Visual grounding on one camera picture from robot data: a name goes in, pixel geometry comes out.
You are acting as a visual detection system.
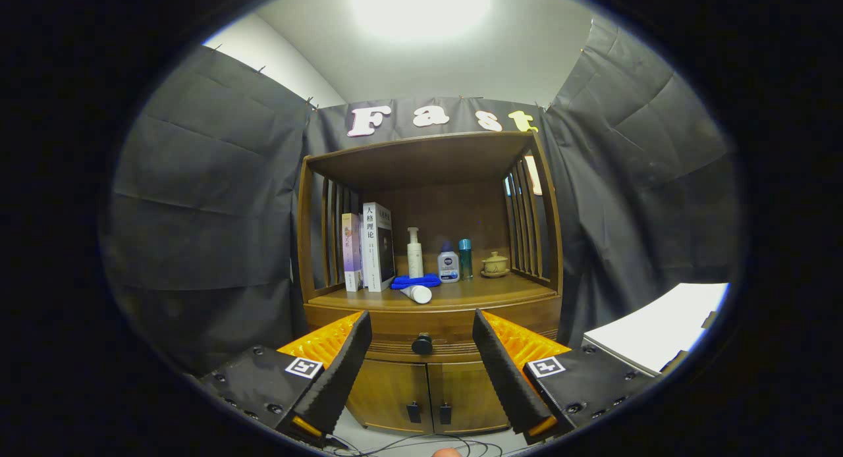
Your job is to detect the beige lidded teacup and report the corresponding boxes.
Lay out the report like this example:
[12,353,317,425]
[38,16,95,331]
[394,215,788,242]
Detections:
[480,251,510,279]

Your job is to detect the thick white book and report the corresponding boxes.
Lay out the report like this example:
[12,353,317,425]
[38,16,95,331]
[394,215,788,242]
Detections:
[362,202,396,293]

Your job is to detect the brown wooden drawer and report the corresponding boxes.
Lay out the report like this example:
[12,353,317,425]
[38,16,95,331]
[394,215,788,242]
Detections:
[304,292,562,364]

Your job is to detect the brown wooden cabinet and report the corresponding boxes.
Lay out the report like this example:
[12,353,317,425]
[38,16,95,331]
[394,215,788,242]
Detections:
[296,130,564,437]

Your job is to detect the black floor cables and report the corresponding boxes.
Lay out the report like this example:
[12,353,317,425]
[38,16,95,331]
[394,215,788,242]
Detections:
[323,431,528,457]

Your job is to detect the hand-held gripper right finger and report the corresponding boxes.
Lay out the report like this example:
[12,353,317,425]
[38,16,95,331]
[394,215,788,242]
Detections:
[472,309,659,446]

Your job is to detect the wooden countertop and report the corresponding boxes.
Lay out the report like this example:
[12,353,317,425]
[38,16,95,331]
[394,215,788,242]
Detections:
[306,273,559,311]

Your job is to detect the blue folded cloth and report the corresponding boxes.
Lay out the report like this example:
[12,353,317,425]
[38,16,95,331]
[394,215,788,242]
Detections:
[391,273,442,290]

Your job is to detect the thin purple book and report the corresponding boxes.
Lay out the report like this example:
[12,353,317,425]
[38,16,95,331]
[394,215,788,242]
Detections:
[341,212,365,293]

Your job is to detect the white bottle blue pump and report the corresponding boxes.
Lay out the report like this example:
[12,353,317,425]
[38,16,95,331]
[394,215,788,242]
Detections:
[437,242,460,284]

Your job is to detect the wooden cabinet door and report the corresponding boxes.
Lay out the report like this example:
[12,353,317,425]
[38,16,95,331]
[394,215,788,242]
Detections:
[428,360,511,435]
[346,358,432,435]

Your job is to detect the black backdrop cloth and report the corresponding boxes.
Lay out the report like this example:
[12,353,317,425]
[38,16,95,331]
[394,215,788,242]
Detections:
[99,16,745,379]

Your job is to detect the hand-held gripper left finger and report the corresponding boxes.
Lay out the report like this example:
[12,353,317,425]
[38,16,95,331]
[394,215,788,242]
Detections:
[198,310,373,446]

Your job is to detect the white side table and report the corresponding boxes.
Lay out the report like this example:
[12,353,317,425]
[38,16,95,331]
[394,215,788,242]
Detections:
[581,282,730,379]

